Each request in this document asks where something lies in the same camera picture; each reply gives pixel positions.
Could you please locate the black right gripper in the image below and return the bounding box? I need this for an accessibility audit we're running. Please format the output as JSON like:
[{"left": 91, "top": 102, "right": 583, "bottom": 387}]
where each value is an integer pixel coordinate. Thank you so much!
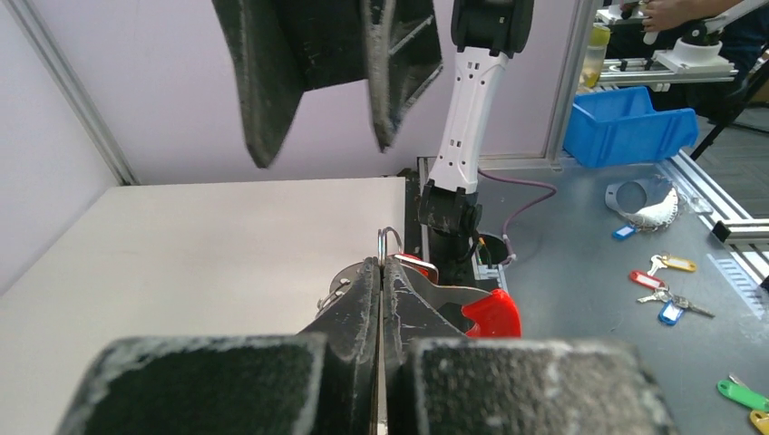
[{"left": 212, "top": 0, "right": 443, "bottom": 169}]

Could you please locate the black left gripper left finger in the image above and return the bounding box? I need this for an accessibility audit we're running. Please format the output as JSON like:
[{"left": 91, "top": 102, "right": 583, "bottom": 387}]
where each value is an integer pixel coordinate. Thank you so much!
[{"left": 57, "top": 257, "right": 381, "bottom": 434}]

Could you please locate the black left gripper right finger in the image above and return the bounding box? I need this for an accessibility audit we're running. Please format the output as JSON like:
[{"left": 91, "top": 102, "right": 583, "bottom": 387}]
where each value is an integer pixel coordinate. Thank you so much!
[{"left": 381, "top": 257, "right": 680, "bottom": 435}]

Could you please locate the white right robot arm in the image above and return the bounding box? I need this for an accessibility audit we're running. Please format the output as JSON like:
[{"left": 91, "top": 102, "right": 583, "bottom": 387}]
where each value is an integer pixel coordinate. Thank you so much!
[{"left": 213, "top": 1, "right": 533, "bottom": 263}]

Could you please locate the spare metal keyring plate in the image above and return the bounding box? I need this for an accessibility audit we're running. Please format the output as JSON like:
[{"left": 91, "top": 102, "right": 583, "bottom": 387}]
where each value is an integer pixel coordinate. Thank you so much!
[{"left": 604, "top": 175, "right": 683, "bottom": 231}]

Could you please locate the person's hand in background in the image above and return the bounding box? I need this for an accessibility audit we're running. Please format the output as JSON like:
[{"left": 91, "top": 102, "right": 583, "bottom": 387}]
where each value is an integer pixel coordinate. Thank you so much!
[{"left": 642, "top": 0, "right": 692, "bottom": 33}]

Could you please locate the red tagged key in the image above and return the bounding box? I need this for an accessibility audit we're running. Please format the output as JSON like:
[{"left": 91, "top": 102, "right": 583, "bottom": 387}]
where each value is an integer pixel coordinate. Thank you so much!
[{"left": 628, "top": 270, "right": 668, "bottom": 292}]

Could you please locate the small blue key tag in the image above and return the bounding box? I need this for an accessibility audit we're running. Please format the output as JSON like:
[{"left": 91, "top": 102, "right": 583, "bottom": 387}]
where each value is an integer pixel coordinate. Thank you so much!
[{"left": 612, "top": 224, "right": 638, "bottom": 240}]

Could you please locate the blue tagged key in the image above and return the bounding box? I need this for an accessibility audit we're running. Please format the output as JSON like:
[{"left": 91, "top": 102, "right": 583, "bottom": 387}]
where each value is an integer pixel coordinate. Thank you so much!
[{"left": 636, "top": 287, "right": 715, "bottom": 326}]

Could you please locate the yellow tagged key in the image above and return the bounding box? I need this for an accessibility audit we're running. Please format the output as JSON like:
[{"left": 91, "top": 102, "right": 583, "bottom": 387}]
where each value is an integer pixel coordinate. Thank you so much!
[{"left": 647, "top": 254, "right": 697, "bottom": 276}]

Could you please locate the yellow liquid bottle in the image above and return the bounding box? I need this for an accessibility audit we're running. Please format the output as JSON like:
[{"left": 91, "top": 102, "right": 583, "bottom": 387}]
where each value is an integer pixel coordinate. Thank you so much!
[{"left": 580, "top": 24, "right": 611, "bottom": 88}]

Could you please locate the blue plastic bin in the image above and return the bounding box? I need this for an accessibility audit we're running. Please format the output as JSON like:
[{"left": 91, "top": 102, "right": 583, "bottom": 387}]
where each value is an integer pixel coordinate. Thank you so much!
[{"left": 563, "top": 87, "right": 698, "bottom": 169}]

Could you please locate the green plastic piece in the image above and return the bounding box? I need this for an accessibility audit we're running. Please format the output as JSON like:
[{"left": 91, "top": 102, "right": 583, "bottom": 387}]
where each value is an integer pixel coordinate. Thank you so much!
[{"left": 716, "top": 376, "right": 768, "bottom": 412}]

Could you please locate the yellow key tag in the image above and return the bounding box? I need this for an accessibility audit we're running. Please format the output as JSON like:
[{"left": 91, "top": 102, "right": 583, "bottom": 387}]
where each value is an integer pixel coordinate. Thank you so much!
[{"left": 748, "top": 410, "right": 769, "bottom": 435}]

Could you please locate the white device on stand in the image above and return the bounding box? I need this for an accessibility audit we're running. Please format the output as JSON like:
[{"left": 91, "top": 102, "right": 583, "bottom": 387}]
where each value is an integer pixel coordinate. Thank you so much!
[{"left": 651, "top": 15, "right": 736, "bottom": 77}]

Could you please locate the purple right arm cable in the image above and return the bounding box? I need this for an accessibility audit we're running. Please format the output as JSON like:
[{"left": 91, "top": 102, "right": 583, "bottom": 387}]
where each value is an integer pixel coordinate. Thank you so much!
[{"left": 477, "top": 168, "right": 559, "bottom": 266}]

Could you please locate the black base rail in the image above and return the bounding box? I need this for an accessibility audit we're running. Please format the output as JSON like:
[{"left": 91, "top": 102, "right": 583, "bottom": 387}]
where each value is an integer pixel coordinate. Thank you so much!
[{"left": 404, "top": 157, "right": 508, "bottom": 291}]

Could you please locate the aluminium frame upright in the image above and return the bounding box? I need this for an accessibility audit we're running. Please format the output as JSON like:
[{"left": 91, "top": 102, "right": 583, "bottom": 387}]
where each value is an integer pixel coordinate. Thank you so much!
[{"left": 543, "top": 1, "right": 602, "bottom": 170}]

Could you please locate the left aluminium frame post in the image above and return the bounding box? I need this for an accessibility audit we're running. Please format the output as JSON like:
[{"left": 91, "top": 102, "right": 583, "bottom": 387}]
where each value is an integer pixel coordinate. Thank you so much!
[{"left": 3, "top": 0, "right": 141, "bottom": 186}]

